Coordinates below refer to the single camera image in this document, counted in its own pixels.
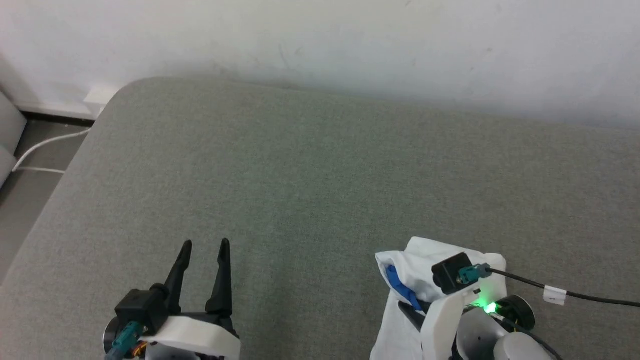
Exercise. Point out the blue and white shirt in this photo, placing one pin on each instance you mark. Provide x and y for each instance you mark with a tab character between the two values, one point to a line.
415	270

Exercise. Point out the grey-green fabric sofa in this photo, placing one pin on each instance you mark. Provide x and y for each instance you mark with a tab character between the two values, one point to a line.
300	190

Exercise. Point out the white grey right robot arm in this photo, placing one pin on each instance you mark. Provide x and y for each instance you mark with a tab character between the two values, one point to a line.
525	350

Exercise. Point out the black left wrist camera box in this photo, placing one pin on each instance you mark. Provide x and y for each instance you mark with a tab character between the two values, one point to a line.
140	307

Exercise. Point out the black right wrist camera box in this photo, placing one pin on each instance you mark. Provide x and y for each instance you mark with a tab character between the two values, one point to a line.
450	272

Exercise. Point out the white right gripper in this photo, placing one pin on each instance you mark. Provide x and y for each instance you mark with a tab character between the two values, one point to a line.
440	325

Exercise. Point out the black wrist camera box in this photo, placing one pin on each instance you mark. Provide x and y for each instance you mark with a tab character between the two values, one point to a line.
450	272
140	307

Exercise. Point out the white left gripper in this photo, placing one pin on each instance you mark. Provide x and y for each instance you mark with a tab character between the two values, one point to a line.
200	335

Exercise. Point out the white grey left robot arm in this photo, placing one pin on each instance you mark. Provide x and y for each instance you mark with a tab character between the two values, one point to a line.
165	354

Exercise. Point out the white wall socket box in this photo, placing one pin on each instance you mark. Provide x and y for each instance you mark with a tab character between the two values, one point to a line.
102	95

